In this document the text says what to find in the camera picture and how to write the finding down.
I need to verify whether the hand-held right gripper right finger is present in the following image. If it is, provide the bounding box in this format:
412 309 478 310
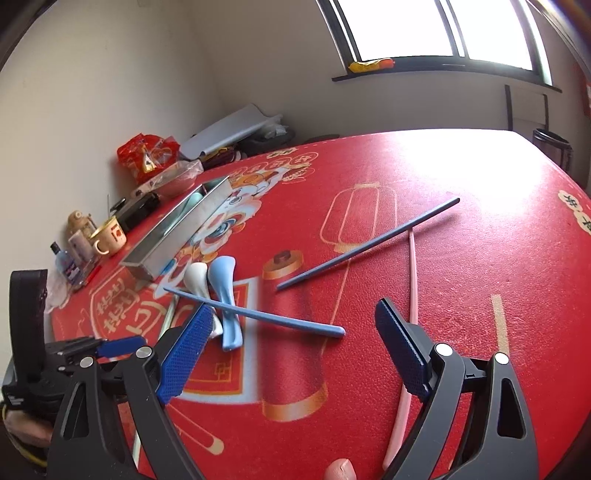
374 298 541 480

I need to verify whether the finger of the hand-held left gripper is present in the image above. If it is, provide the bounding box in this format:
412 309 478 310
96 336 147 361

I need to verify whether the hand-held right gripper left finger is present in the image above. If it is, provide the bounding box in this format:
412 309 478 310
48 305 215 480

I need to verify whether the pink chopstick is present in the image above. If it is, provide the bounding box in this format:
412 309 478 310
382 229 420 470

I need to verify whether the blue spoon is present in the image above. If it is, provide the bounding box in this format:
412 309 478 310
207 257 244 352

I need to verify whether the light blue chopstick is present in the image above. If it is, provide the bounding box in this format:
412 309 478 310
163 286 347 339

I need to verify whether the metal utensil tray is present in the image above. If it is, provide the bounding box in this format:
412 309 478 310
119 175 233 281

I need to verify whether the person's left hand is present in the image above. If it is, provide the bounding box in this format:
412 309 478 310
4 408 54 446

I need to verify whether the person's right hand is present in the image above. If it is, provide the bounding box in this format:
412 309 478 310
324 458 357 480

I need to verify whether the white chopstick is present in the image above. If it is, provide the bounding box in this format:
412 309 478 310
158 295 180 334

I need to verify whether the white tissue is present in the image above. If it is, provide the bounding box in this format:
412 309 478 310
44 270 72 308

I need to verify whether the small blue bottle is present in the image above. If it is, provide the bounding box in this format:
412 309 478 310
50 241 85 283

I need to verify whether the white spoon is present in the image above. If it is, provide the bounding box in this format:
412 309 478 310
184 264 225 340

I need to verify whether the yellow mug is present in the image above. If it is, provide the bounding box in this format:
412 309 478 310
89 218 127 257

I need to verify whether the dark blue chopstick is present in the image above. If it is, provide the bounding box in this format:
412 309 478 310
276 198 461 291

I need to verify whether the black box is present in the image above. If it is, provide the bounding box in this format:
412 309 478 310
115 193 161 232

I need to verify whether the plastic covered bowl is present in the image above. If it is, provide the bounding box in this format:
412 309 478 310
131 161 204 199

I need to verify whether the red snack bag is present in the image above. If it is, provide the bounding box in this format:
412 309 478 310
116 133 181 181

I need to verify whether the black bag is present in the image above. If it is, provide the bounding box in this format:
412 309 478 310
235 124 296 160

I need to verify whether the dark rice cooker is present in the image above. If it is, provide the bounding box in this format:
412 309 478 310
532 129 574 172

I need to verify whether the yellow toy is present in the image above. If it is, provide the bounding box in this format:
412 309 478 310
348 58 397 75

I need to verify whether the dark windowsill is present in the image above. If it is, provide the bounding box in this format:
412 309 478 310
331 55 563 93

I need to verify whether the dark framed window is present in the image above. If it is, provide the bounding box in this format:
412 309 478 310
316 0 555 88

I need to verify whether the yellow cable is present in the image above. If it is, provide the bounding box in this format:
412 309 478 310
0 399 49 468

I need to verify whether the black metal rack frame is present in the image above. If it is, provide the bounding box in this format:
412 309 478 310
505 84 550 134

